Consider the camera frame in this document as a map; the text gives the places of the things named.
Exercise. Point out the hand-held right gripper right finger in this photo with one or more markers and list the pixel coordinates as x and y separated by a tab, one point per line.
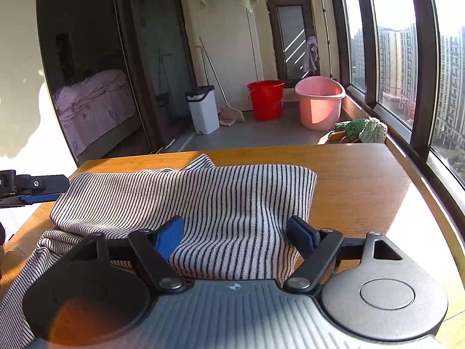
301	234

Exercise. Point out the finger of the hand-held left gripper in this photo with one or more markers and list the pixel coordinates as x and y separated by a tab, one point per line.
40	183
36	198

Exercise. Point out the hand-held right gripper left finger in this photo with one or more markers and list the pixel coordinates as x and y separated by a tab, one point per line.
169	236

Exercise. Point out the grey striped shirt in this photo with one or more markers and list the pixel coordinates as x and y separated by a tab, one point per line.
236	196

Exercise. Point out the bed with pink bedding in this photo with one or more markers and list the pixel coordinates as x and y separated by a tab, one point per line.
94	105

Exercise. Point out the orange stool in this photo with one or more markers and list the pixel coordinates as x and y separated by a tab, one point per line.
336	136

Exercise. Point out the green mop head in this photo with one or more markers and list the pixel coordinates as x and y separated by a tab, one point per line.
370	129

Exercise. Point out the white trash bin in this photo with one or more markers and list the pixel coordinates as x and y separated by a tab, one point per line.
203	112

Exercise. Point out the pink plastic basin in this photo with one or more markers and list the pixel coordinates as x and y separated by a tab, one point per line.
319	105

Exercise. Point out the broom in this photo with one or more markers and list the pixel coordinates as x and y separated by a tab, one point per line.
230	115

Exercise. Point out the red plastic bucket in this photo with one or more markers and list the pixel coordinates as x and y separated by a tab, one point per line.
267	101

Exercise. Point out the grey hanging cloth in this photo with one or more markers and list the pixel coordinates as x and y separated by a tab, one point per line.
312	54

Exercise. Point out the apartment buildings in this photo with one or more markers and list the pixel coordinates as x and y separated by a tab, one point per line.
396	61

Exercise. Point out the metal mop pole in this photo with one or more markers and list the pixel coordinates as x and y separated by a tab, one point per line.
325	29

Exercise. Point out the brown framed glass door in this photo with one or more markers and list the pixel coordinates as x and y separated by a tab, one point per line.
290	25

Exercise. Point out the dark sliding door frame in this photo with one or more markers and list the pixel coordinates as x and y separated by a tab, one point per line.
123	43

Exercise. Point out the dark window frame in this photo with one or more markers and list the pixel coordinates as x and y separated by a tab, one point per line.
421	80

